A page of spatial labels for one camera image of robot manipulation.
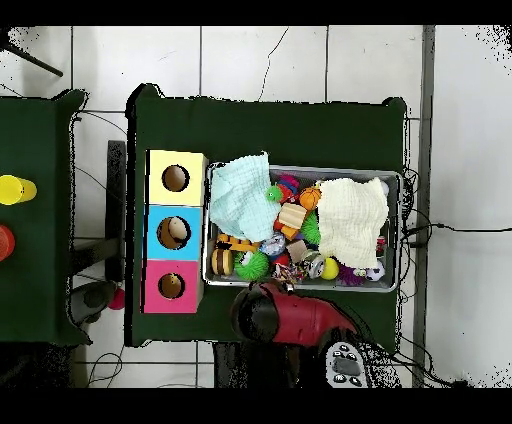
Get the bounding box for small orange basketball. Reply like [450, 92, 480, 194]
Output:
[298, 186, 322, 212]

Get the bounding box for mint green muslin cloth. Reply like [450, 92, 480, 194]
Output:
[208, 150, 283, 244]

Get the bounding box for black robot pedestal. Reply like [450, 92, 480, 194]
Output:
[213, 341, 305, 388]

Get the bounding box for black power cable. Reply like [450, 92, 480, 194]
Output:
[401, 222, 512, 249]

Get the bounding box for red plastic cup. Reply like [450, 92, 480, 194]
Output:
[0, 224, 16, 263]

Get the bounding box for ridged wooden block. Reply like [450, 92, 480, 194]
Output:
[277, 202, 308, 231]

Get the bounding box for cream muslin cloth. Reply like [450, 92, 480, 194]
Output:
[315, 176, 390, 270]

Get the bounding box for yellow plastic cup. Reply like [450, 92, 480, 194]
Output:
[0, 174, 38, 206]

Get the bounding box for multicoloured knotted rope toy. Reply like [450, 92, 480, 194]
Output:
[271, 261, 307, 292]

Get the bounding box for clear mesh bin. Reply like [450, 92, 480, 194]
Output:
[201, 161, 402, 294]

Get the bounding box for green spiky ball with eyes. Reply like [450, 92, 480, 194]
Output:
[232, 250, 271, 281]

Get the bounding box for black tripod leg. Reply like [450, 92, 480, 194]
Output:
[0, 37, 64, 78]

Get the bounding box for wooden striped burger toy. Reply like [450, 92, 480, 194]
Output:
[210, 247, 234, 276]

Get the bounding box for yellow ball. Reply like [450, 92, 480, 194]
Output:
[319, 256, 341, 281]

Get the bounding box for black padded upright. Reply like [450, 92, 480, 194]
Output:
[104, 139, 128, 283]

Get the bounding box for dark green side table cloth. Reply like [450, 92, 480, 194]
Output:
[0, 88, 93, 347]

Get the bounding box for clear glitter ball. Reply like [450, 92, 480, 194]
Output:
[258, 231, 287, 257]

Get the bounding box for wooden box with three holes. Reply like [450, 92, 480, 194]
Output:
[141, 149, 209, 315]

